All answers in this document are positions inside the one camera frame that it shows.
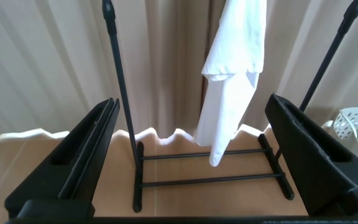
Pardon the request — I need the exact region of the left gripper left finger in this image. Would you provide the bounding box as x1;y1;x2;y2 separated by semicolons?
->
4;97;121;218

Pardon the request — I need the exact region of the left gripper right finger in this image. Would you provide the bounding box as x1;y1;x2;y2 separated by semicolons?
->
264;93;358;217

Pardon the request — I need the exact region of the white printed t-shirt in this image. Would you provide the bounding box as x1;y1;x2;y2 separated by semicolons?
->
194;0;268;168

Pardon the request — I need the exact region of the black clothes rack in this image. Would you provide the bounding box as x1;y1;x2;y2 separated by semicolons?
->
101;0;358;213

